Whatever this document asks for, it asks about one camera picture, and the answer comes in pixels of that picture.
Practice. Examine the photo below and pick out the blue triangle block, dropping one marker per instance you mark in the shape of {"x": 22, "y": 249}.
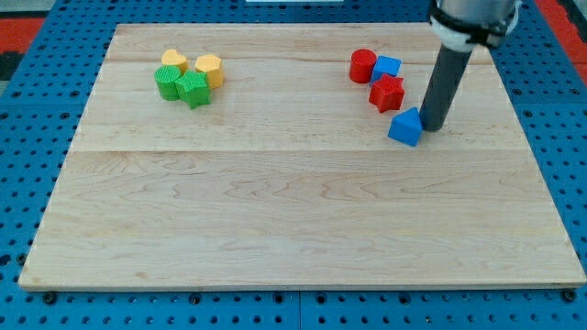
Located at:
{"x": 406, "y": 127}

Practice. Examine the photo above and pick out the light wooden board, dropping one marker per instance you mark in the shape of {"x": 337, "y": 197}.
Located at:
{"x": 288, "y": 180}

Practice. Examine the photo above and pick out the red star block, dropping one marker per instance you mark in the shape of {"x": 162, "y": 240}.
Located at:
{"x": 387, "y": 93}

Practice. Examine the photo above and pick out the red cylinder block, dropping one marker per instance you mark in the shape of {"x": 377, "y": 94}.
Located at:
{"x": 362, "y": 62}

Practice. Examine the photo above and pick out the green star block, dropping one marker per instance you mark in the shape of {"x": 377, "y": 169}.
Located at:
{"x": 193, "y": 88}

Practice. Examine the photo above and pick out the yellow hexagon block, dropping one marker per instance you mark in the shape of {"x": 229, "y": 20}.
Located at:
{"x": 212, "y": 66}

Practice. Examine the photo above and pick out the blue cube block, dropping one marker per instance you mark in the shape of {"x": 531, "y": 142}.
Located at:
{"x": 387, "y": 65}

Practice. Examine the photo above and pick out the green cylinder block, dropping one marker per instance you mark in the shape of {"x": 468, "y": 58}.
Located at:
{"x": 165, "y": 78}

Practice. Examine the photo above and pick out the yellow heart block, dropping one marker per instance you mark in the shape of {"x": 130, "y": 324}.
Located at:
{"x": 172, "y": 57}

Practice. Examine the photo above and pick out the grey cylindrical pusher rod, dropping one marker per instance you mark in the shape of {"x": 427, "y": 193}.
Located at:
{"x": 443, "y": 84}

